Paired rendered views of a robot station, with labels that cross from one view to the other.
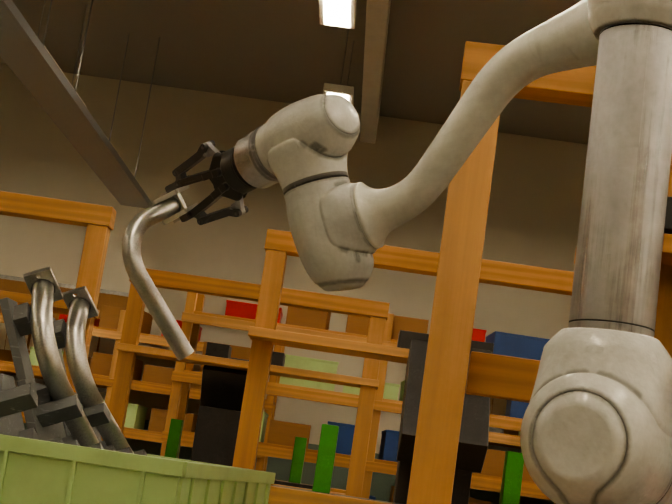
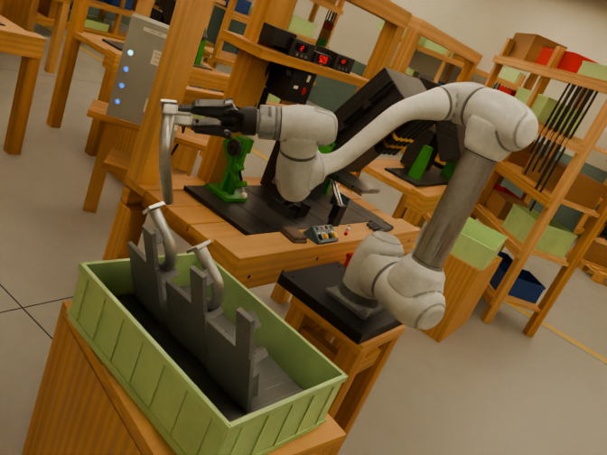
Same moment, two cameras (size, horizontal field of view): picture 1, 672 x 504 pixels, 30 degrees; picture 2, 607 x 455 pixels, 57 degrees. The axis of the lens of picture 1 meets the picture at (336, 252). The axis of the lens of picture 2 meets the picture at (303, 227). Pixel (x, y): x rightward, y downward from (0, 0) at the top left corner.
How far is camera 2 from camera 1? 1.89 m
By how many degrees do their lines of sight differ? 69
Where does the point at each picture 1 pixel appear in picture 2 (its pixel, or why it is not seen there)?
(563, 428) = (431, 317)
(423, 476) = (152, 159)
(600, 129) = (464, 199)
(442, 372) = not seen: hidden behind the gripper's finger
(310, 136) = (323, 142)
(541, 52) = (421, 116)
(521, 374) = (190, 97)
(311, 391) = not seen: outside the picture
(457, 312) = (182, 76)
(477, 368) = not seen: hidden behind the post
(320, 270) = (295, 198)
